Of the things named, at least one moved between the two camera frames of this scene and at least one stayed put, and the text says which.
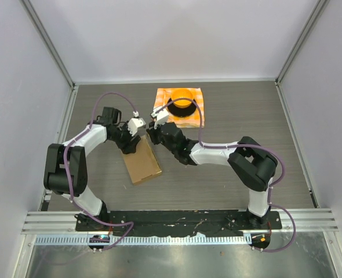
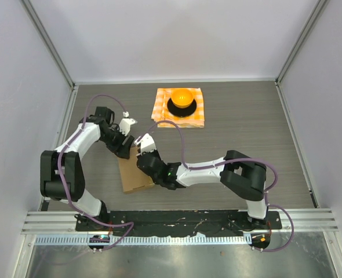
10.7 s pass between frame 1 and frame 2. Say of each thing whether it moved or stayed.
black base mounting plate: stayed
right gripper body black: moved
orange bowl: stayed
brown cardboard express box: moved
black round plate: stayed
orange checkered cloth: stayed
